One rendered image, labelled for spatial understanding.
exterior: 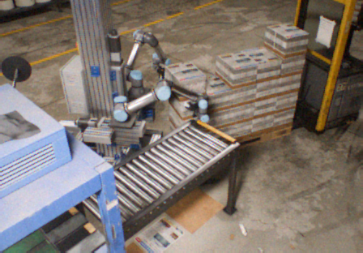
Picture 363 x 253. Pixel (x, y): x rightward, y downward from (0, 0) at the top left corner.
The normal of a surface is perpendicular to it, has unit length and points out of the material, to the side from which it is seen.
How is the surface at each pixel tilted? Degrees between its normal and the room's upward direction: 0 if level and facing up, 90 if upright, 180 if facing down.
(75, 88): 90
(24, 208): 0
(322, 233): 0
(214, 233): 0
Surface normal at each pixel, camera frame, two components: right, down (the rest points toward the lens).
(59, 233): -0.01, -0.83
